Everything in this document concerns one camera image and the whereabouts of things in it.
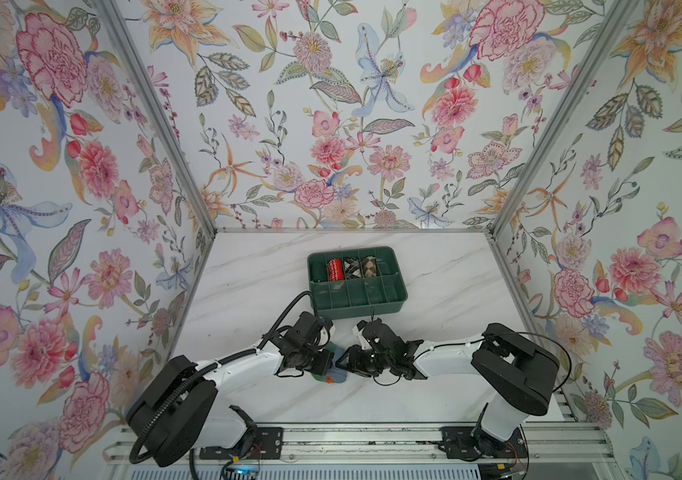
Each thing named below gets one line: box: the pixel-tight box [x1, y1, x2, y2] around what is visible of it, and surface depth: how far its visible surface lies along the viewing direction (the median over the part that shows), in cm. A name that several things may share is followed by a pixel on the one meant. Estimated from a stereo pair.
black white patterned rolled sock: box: [344, 257, 362, 279], surface depth 106 cm
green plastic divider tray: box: [307, 246, 409, 319], surface depth 105 cm
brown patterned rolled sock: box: [362, 256, 377, 277], surface depth 106 cm
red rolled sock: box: [327, 258, 345, 281], surface depth 105 cm
